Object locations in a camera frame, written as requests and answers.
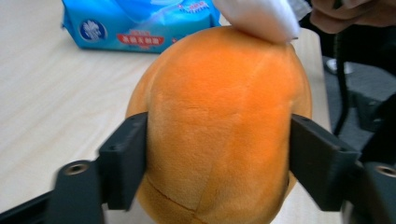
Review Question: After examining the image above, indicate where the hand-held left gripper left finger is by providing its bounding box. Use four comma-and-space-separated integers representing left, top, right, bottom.
98, 111, 149, 212

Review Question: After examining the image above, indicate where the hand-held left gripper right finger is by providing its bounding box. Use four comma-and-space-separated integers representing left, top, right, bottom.
289, 113, 362, 213

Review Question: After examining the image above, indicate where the orange plush toy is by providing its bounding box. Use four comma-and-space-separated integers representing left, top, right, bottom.
125, 25, 314, 224

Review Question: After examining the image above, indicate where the blue wet wipes pack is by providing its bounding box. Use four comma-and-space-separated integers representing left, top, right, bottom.
61, 0, 222, 54

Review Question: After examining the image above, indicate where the white wet wipe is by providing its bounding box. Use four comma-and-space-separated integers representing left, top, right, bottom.
212, 0, 312, 44

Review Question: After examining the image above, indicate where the right hand-held gripper cable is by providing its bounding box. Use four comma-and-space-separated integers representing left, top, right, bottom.
333, 30, 352, 137

